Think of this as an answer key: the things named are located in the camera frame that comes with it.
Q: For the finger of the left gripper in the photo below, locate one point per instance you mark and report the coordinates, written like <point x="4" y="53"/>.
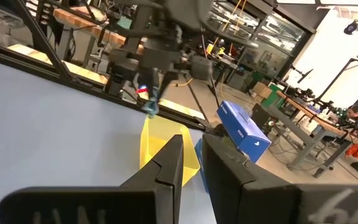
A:
<point x="167" y="82"/>
<point x="151" y="84"/>

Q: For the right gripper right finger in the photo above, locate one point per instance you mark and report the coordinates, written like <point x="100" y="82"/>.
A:
<point x="275" y="202"/>

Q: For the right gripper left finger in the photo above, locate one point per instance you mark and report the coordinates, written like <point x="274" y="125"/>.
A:
<point x="104" y="205"/>

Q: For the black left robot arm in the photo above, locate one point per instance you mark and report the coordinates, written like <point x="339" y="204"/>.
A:
<point x="185" y="12"/>

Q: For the yellow translucent plastic bin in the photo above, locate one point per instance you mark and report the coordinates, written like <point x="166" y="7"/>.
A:
<point x="160" y="140"/>

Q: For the blue windowed cardboard box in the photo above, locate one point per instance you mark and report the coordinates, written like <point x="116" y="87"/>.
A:
<point x="244" y="133"/>

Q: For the blue-grey table mat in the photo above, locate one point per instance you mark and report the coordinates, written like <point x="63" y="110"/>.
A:
<point x="57" y="140"/>

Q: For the wooden workbench with robot arms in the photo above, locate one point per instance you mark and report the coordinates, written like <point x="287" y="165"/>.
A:
<point x="319" y="124"/>

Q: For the brown cardboard box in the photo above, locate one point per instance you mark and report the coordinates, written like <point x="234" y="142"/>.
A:
<point x="262" y="90"/>

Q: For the green crate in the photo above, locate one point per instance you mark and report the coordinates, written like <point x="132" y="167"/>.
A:
<point x="273" y="96"/>

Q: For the metal storage rack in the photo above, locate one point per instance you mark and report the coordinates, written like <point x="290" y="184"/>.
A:
<point x="269" y="34"/>

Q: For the black aluminium table frame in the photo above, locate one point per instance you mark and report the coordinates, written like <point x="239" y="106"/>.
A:
<point x="42" y="73"/>

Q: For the black overhead stand frame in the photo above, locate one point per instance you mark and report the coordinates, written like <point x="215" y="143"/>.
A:
<point x="337" y="77"/>

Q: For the black ceiling camera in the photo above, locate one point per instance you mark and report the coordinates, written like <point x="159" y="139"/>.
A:
<point x="352" y="27"/>

